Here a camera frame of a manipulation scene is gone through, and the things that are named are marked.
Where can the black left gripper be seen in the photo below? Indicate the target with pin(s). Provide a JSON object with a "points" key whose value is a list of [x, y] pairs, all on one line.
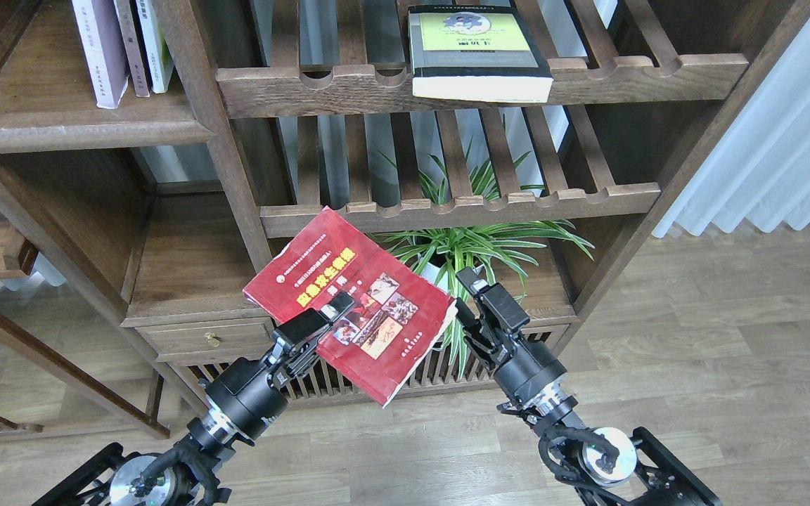
{"points": [[246, 398]]}

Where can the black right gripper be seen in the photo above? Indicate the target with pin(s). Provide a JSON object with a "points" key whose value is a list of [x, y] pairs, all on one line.
{"points": [[527, 372]]}

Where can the red paperback book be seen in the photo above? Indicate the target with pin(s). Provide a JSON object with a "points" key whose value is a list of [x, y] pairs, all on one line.
{"points": [[397, 315]]}

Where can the pale lavender white book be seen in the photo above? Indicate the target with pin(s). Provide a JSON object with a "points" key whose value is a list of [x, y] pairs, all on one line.
{"points": [[101, 37]]}

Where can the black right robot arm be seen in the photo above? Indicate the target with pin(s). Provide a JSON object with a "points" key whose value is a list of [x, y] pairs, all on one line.
{"points": [[605, 466]]}

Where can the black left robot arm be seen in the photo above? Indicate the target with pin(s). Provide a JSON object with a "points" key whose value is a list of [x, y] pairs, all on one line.
{"points": [[183, 475]]}

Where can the white plant pot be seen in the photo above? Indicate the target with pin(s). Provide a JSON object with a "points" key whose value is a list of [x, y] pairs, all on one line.
{"points": [[441, 270]]}

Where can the green spider plant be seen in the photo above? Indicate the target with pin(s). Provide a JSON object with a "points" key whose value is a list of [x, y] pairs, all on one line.
{"points": [[502, 242]]}

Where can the dark wooden bookshelf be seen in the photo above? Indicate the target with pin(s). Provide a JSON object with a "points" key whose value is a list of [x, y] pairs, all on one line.
{"points": [[161, 210]]}

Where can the yellow green black book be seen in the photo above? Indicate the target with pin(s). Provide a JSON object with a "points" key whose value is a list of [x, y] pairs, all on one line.
{"points": [[483, 53]]}

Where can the white green upright book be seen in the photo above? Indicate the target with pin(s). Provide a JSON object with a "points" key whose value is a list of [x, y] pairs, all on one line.
{"points": [[160, 61]]}

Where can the white sheer curtain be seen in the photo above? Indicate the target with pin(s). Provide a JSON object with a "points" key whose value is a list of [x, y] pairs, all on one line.
{"points": [[760, 170]]}

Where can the wooden furniture at left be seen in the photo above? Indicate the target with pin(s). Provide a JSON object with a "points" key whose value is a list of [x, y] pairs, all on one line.
{"points": [[63, 370]]}

